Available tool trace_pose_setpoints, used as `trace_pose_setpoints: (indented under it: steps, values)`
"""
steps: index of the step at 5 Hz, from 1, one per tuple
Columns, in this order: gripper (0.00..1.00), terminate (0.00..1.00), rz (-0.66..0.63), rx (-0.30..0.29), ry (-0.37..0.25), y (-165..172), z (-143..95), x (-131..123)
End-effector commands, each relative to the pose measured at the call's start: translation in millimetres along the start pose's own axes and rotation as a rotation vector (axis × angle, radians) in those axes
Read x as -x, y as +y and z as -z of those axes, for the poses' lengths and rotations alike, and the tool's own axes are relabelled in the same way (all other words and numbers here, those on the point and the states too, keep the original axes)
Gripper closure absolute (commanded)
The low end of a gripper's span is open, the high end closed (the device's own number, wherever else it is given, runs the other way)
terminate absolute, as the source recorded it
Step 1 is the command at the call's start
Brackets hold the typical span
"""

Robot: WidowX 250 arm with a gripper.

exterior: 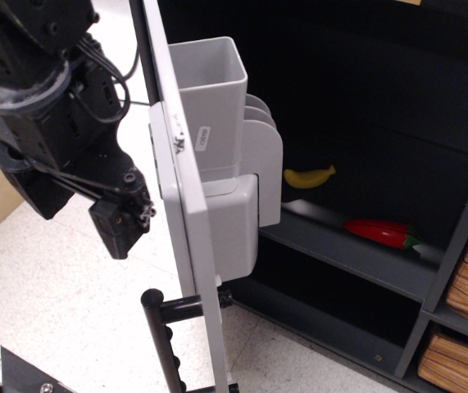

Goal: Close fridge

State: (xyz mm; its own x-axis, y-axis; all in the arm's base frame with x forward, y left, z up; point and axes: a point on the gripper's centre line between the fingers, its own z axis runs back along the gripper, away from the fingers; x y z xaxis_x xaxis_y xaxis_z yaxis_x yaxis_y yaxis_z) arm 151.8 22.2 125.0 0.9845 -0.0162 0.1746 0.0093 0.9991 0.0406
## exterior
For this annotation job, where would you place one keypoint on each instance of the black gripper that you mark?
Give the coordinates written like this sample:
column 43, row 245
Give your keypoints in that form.
column 103, row 172

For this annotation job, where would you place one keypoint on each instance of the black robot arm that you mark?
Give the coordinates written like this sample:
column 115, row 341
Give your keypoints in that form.
column 61, row 103

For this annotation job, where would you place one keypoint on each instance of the dark grey fridge cabinet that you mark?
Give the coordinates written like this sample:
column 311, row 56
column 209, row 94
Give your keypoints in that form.
column 379, row 90

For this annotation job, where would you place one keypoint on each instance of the grey lower door bin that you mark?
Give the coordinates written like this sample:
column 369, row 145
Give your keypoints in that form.
column 233, row 213

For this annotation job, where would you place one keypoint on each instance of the grey file divider rack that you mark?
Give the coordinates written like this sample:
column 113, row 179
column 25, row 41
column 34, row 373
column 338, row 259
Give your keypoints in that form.
column 262, row 155

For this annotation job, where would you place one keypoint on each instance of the tall grey door bin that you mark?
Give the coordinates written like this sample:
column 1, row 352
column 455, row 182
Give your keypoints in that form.
column 212, row 85

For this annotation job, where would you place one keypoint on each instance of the yellow toy banana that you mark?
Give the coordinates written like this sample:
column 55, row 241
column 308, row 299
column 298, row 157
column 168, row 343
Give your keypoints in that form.
column 308, row 179

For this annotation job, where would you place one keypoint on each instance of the red toy chili pepper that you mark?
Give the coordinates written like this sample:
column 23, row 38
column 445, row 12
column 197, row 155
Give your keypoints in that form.
column 388, row 233

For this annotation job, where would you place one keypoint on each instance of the black door handle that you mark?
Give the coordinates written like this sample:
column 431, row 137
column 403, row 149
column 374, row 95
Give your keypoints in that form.
column 160, row 314

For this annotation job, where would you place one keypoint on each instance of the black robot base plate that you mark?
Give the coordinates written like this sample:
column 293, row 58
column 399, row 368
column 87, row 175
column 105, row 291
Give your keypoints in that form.
column 19, row 376

